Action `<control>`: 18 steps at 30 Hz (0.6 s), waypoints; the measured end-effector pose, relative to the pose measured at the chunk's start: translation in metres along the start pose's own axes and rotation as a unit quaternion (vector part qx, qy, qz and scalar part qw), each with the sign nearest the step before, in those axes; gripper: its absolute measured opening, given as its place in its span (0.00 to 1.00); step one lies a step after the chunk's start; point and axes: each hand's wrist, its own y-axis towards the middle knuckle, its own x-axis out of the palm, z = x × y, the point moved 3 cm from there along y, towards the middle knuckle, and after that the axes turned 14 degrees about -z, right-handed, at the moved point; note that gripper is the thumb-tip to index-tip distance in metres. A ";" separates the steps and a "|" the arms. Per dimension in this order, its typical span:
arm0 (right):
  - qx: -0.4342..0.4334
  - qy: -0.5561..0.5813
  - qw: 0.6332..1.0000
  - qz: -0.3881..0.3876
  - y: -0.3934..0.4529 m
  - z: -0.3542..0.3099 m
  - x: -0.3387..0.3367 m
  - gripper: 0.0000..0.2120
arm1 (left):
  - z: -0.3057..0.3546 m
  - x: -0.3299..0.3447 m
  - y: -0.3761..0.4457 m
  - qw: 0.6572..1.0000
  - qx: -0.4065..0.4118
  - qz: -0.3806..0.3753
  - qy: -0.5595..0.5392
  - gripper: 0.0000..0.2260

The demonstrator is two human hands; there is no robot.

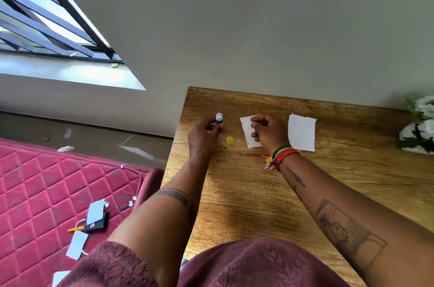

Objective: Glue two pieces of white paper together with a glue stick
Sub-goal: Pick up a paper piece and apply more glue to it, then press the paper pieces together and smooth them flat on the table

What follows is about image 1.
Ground white flower pot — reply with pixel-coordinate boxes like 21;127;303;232
398;122;434;155

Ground white paper piece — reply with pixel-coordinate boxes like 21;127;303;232
287;113;317;153
240;114;264;149

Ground person's left hand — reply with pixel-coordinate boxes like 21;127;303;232
187;116;224;160

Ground pink quilted mattress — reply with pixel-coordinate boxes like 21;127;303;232
0;137;165;287

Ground person's right hand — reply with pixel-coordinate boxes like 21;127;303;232
250;113;292;157

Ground pale blue paper piece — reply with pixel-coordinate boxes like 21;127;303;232
51;270;72;287
85;198;106;226
65;230;90;261

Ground maroon fleece garment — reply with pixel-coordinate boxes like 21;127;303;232
56;237;350;287

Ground person's left forearm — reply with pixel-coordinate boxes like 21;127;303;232
107;154;214;287

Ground white artificial flowers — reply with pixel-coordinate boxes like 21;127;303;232
403;95;434;154

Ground red green woven bracelets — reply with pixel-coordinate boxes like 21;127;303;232
261;145;302;172

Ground person's right forearm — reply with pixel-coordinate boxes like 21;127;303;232
279;153;434;287

